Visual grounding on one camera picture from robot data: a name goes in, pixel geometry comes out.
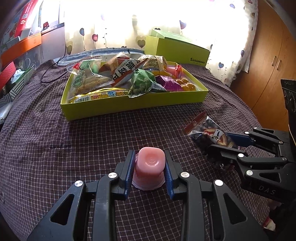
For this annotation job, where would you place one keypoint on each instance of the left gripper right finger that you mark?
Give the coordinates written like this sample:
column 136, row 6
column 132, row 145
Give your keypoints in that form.
column 228, row 217

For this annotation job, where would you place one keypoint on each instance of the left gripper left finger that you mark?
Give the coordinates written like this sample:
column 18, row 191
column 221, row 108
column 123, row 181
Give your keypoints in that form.
column 68, row 218

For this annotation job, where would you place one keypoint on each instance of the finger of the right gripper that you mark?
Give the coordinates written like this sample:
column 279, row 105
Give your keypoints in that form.
column 226, row 158
column 260, row 137

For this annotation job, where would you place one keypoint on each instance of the dark plum snack packet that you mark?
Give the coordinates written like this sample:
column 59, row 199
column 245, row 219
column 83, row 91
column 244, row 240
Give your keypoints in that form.
column 204, row 132

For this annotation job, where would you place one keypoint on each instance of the orange pastry snack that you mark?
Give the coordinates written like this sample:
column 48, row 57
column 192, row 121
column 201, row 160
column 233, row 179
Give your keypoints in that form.
column 185, row 84

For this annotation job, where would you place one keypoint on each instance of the pink jelly cup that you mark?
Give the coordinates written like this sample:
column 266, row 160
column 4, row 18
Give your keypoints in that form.
column 149, row 169

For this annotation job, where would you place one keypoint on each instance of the purple snack packet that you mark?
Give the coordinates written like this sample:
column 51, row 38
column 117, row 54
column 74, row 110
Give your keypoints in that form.
column 168, row 83

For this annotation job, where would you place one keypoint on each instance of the red jelly cup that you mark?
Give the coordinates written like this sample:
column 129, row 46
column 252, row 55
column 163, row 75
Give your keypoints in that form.
column 175, row 71

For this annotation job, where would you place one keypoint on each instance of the green snack packet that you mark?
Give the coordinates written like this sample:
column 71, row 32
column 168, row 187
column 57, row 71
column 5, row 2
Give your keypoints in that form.
column 143, row 82

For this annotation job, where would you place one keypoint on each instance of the long yellow snack packet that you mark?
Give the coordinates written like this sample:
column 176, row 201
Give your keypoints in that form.
column 100, row 94

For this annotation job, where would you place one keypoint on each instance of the green white cracker packet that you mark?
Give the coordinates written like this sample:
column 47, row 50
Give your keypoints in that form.
column 86, row 77

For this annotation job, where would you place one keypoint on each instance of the orange bread snack packet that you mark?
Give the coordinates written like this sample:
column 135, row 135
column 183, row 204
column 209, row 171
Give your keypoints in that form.
column 120, row 68

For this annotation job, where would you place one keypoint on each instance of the plaid bed sheet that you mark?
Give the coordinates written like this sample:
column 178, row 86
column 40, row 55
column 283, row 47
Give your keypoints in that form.
column 43, row 154

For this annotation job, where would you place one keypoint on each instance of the wooden wardrobe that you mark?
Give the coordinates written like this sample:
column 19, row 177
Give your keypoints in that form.
column 272, row 59

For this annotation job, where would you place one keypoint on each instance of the shallow green tray box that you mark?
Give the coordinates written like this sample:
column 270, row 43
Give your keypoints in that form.
column 75, row 111

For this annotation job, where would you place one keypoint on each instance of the heart pattern curtain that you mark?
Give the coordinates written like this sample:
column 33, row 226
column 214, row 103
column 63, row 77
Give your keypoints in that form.
column 226, row 28

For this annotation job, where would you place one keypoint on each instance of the green lidded gift box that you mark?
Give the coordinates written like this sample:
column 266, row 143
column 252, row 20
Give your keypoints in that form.
column 175, row 48

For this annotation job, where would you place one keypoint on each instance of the striped green white box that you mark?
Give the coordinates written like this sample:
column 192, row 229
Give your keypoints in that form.
column 20, row 83

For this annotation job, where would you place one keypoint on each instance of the blue striped towel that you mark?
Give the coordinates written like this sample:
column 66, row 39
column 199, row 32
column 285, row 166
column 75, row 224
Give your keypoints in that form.
column 106, row 53

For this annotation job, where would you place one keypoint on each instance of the orange storage box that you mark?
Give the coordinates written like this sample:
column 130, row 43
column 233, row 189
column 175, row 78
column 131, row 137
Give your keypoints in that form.
column 20, row 48

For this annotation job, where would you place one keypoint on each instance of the red white carton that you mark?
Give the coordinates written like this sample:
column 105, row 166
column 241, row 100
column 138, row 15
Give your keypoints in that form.
column 26, row 18

